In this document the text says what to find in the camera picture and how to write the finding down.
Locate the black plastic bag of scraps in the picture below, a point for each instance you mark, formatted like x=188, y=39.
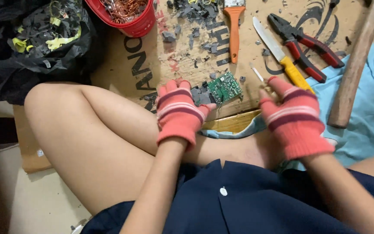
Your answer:
x=31, y=45

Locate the green circuit board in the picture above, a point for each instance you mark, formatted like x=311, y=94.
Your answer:
x=224, y=87

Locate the red and black pliers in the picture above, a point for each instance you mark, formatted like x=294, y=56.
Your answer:
x=304, y=45

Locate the small white stick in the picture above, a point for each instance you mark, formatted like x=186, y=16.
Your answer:
x=257, y=73

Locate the person's left leg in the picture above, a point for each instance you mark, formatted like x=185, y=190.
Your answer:
x=102, y=139

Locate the light blue cloth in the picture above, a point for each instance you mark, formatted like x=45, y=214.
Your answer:
x=368, y=110

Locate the scattered grey plastic scraps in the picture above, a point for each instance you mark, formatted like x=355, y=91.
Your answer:
x=196, y=13

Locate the grey plastic casing piece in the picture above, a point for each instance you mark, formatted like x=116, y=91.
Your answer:
x=201, y=97

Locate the white shirt button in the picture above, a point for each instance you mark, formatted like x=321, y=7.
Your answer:
x=223, y=191

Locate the printed brown cardboard sheet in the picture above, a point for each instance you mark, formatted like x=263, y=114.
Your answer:
x=135, y=65

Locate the person's left hand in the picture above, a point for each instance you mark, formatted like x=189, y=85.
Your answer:
x=179, y=113

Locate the red plastic basket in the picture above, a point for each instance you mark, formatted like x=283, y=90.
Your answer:
x=138, y=26

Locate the person's right hand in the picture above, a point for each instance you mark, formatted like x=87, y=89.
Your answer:
x=295, y=125

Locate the yellow wooden board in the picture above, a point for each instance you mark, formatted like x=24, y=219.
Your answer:
x=231, y=123

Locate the navy blue shirt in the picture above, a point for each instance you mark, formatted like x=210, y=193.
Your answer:
x=248, y=208

